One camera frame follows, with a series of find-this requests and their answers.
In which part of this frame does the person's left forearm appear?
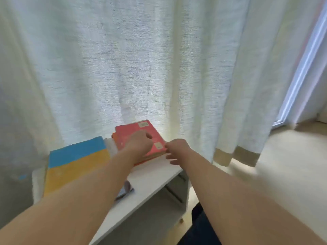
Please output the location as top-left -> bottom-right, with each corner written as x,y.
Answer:
0,147 -> 143,245

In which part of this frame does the person's right forearm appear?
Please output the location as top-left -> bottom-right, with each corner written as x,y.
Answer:
180,147 -> 327,245

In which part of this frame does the red book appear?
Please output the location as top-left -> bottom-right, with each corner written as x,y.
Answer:
115,120 -> 168,161

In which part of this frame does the person's dark trouser leg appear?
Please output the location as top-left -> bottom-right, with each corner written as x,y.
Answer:
177,202 -> 223,245

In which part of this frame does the dark grey booklet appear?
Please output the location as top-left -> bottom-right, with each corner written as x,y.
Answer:
114,179 -> 135,202

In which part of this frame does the person's right hand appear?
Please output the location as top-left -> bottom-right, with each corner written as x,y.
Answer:
165,138 -> 192,166

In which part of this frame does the orange book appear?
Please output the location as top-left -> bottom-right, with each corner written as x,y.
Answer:
111,132 -> 167,167

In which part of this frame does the white curtain with beige hem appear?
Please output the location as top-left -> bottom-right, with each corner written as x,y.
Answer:
0,0 -> 327,228

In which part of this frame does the blue and yellow book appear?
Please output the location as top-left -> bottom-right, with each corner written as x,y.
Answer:
43,136 -> 112,198

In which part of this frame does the white side table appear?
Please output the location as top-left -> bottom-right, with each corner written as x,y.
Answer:
32,137 -> 191,245

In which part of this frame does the white window frame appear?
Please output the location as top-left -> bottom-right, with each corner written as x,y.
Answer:
272,0 -> 327,128

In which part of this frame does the person's left hand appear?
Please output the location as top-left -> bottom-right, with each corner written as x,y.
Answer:
122,130 -> 153,164

